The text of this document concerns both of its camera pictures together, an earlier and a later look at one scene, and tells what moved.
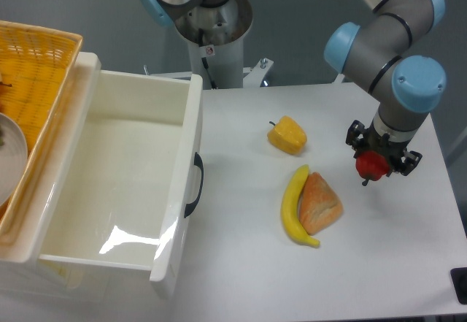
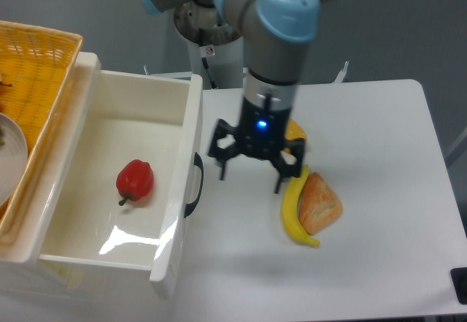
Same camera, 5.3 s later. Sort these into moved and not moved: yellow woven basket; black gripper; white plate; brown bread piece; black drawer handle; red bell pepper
Moved: red bell pepper; black gripper
Not moved: black drawer handle; brown bread piece; white plate; yellow woven basket
